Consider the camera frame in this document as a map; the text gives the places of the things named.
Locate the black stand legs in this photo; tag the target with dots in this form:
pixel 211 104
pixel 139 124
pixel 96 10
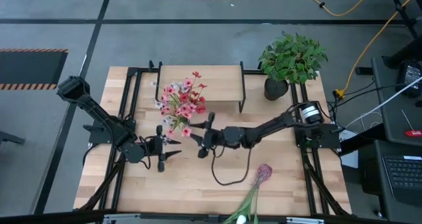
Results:
pixel 405 54

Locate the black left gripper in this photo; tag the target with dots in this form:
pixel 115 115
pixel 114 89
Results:
pixel 155 148

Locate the dark furniture foot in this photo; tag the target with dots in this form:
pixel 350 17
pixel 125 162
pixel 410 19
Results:
pixel 10 137

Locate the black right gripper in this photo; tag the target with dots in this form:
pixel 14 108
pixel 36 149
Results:
pixel 214 138

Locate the silver bracket plate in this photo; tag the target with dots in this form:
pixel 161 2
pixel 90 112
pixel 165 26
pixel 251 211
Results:
pixel 305 220
pixel 122 219

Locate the black aluminium table frame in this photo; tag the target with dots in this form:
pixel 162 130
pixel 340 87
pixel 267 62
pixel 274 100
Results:
pixel 309 187

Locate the wooden shelf with black frame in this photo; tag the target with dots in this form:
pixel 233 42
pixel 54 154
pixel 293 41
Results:
pixel 217 82

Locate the pink artificial flower bunch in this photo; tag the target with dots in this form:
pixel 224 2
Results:
pixel 169 90

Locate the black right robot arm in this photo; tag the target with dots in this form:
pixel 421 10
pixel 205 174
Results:
pixel 263 128

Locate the white paper sheet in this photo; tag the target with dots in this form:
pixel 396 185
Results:
pixel 352 159

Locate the black hazard-striped floor mat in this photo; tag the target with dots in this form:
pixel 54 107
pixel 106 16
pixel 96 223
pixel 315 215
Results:
pixel 29 69

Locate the black rig crossbar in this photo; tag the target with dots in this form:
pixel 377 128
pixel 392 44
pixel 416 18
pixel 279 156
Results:
pixel 49 219

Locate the dark grey desk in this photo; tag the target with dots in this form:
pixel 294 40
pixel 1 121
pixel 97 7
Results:
pixel 395 125

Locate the laptop keyboard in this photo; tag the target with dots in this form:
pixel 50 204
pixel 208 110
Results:
pixel 403 174

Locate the white artificial tulip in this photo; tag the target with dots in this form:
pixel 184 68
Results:
pixel 241 219

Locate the potted green plant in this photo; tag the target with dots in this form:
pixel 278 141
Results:
pixel 290 62

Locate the purple glass vase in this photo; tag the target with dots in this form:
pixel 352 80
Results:
pixel 264 171

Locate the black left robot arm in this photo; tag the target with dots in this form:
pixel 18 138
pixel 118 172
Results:
pixel 99 115

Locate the black handheld screen device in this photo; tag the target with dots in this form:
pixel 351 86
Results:
pixel 410 77

